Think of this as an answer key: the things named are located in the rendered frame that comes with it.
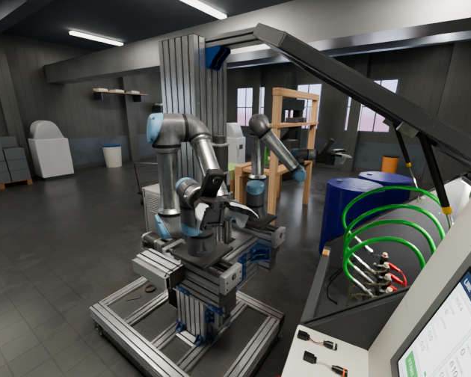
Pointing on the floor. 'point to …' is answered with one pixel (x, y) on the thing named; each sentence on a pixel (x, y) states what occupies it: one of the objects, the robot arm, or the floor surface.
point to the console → (431, 280)
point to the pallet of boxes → (4, 162)
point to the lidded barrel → (112, 155)
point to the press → (292, 110)
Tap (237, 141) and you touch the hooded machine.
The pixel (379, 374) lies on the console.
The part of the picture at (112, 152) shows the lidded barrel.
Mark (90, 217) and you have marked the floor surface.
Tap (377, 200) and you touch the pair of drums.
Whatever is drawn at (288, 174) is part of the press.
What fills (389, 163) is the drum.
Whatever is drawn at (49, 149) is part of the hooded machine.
